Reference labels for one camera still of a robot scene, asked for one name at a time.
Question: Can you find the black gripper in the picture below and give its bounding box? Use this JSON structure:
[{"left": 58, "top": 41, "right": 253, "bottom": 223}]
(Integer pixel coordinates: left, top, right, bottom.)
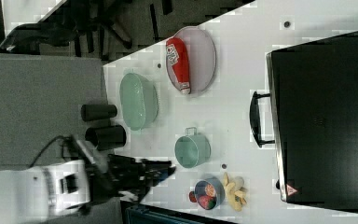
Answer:
[{"left": 86, "top": 154, "right": 176, "bottom": 205}]

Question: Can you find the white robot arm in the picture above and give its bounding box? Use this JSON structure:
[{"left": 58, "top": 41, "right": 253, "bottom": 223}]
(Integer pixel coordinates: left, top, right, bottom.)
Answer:
[{"left": 0, "top": 158, "right": 175, "bottom": 224}]

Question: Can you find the black silver toaster oven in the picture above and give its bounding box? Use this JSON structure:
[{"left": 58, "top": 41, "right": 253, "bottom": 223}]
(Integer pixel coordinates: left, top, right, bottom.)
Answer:
[{"left": 267, "top": 31, "right": 358, "bottom": 213}]

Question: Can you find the red strawberry toy on table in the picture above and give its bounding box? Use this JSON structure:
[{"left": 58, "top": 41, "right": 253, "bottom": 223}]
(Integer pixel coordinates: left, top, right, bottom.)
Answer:
[{"left": 188, "top": 191, "right": 197, "bottom": 203}]

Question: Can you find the green metal mug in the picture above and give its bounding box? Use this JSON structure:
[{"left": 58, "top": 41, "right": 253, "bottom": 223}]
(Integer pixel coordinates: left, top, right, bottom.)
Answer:
[{"left": 174, "top": 127, "right": 211, "bottom": 169}]

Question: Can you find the small blue bowl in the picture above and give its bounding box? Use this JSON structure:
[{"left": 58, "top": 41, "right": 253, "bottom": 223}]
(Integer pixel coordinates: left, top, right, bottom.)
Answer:
[{"left": 194, "top": 177, "right": 226, "bottom": 210}]

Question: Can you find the large black cup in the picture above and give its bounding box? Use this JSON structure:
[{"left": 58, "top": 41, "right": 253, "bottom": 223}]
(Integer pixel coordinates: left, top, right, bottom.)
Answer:
[{"left": 85, "top": 125, "right": 127, "bottom": 150}]

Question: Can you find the orange slice toy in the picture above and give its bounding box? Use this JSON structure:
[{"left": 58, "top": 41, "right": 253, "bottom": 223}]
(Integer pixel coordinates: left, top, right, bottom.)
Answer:
[{"left": 205, "top": 184, "right": 216, "bottom": 197}]

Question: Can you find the red strawberry toy in bowl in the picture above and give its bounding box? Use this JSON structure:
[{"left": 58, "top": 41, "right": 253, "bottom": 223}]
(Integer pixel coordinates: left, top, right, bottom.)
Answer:
[{"left": 198, "top": 195, "right": 216, "bottom": 210}]

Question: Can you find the green perforated colander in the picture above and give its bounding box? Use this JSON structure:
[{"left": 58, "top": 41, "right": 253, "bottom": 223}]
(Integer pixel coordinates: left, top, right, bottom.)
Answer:
[{"left": 119, "top": 73, "right": 158, "bottom": 131}]

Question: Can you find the peeled banana toy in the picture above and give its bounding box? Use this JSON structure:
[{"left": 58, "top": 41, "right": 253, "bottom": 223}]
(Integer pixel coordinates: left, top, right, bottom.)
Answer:
[{"left": 223, "top": 173, "right": 247, "bottom": 212}]

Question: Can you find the small black cup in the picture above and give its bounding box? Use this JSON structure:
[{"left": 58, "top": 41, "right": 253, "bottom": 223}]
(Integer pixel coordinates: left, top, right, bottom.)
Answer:
[{"left": 81, "top": 105, "right": 117, "bottom": 121}]

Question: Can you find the red ketchup bottle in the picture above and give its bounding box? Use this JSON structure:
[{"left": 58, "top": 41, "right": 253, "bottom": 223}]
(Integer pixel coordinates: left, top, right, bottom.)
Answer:
[{"left": 166, "top": 37, "right": 191, "bottom": 94}]

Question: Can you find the grey oval plate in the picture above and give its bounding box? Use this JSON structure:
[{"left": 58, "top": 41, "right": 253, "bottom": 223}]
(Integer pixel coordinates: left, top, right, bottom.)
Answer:
[{"left": 165, "top": 26, "right": 216, "bottom": 94}]

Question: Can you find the black office chair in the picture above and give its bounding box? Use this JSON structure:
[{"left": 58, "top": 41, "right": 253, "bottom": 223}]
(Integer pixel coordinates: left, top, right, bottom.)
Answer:
[{"left": 0, "top": 0, "right": 175, "bottom": 60}]

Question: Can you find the blue metal frame rail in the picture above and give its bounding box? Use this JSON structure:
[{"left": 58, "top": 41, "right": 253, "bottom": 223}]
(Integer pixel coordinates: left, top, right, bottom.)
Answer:
[{"left": 119, "top": 200, "right": 237, "bottom": 224}]

